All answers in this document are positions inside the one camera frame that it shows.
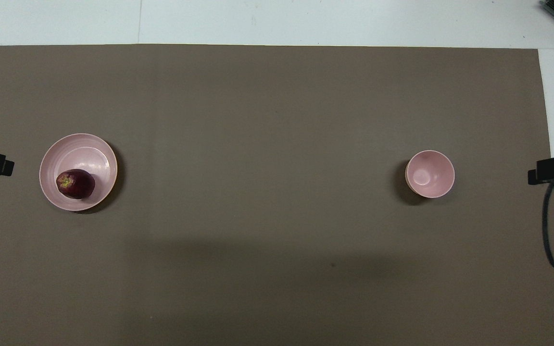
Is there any brown table mat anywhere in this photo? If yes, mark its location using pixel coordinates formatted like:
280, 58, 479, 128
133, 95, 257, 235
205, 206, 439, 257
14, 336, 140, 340
0, 44, 554, 346

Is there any dark red apple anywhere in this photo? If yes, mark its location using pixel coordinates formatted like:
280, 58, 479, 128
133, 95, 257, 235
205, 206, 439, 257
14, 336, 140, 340
56, 169, 96, 200

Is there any pink plate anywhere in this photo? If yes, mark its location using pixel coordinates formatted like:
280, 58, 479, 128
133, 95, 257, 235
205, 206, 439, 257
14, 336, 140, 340
39, 133, 118, 212

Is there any pink bowl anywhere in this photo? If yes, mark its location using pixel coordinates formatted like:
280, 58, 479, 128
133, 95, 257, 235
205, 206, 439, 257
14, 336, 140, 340
405, 149, 455, 199

